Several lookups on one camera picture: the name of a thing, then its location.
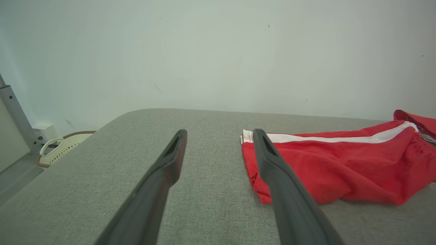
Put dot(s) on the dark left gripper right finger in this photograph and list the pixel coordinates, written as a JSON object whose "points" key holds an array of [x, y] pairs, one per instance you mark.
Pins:
{"points": [[293, 211]]}

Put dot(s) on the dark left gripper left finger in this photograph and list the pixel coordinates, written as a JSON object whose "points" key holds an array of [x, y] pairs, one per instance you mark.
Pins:
{"points": [[146, 204]]}

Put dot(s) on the red shorts with white stripe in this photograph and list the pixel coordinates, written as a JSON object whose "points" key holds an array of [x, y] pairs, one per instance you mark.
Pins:
{"points": [[340, 170]]}

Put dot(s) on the cream perforated laundry basket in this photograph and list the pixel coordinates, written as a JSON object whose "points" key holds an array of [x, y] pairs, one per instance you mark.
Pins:
{"points": [[64, 148]]}

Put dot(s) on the white board panel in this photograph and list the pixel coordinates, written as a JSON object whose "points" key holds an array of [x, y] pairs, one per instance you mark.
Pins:
{"points": [[10, 139]]}

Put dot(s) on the white wall socket box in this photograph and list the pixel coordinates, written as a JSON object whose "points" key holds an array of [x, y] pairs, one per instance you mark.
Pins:
{"points": [[46, 132]]}

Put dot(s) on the grey aluminium post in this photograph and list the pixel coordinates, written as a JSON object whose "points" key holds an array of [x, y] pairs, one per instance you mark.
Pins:
{"points": [[17, 112]]}

